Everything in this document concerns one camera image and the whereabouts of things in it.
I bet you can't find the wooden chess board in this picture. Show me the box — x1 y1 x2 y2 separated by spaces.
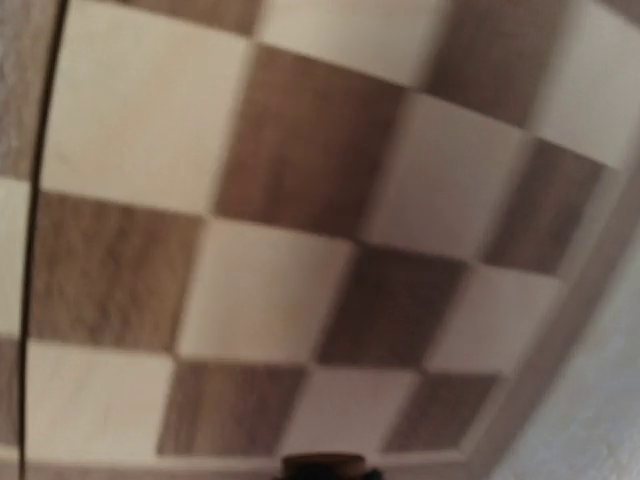
1 1 639 479

